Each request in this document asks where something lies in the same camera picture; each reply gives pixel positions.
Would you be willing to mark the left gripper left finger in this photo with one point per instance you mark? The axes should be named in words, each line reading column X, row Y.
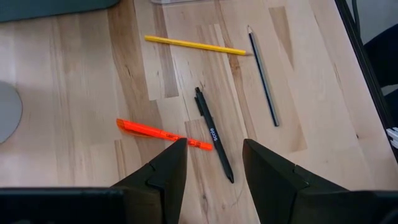
column 155, row 199

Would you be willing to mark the white plant pot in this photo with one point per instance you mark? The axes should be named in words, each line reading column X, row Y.
column 9, row 112

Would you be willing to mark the black chair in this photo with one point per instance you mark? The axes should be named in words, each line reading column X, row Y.
column 384, row 56

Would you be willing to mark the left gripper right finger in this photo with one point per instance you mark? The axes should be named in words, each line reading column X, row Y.
column 280, row 196

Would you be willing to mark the black aluminium table frame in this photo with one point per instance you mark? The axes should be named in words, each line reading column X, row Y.
column 363, row 71

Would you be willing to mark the grey striped pencil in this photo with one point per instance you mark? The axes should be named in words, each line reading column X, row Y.
column 263, row 76

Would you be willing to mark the orange highlighter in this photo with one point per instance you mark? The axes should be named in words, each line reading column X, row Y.
column 146, row 130

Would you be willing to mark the blue plastic bin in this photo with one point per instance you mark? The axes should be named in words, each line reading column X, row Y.
column 46, row 7

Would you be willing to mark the silver frame bracket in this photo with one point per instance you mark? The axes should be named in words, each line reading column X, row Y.
column 393, row 137

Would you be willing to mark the yellow pencil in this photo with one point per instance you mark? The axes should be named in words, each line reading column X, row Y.
column 196, row 45

